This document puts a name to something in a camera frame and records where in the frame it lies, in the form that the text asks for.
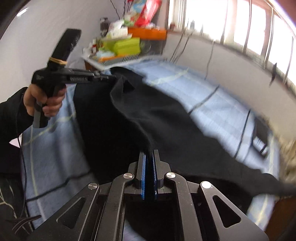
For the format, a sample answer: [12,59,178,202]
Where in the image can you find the orange box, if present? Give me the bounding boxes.
[128,27,167,41]

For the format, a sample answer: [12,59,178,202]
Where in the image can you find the dark glass jar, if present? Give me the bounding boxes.
[100,17,110,38]

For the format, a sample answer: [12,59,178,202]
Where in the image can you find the person's left hand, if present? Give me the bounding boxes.
[23,84,67,117]

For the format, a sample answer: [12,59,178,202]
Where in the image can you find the floral curtain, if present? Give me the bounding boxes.
[278,137,296,184]

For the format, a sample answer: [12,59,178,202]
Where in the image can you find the blue plaid bed sheet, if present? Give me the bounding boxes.
[21,60,282,241]

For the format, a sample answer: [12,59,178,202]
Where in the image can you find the lime green box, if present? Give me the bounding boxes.
[103,38,141,55]

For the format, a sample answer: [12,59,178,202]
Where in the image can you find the black phone on bed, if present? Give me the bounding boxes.
[251,117,269,158]

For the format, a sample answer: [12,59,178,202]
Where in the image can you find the striped tray box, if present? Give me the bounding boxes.
[81,55,145,71]

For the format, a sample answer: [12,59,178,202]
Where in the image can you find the black left sleeve forearm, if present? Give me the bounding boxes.
[0,87,33,177]

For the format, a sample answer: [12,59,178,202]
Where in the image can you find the black pants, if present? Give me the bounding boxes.
[73,67,295,208]

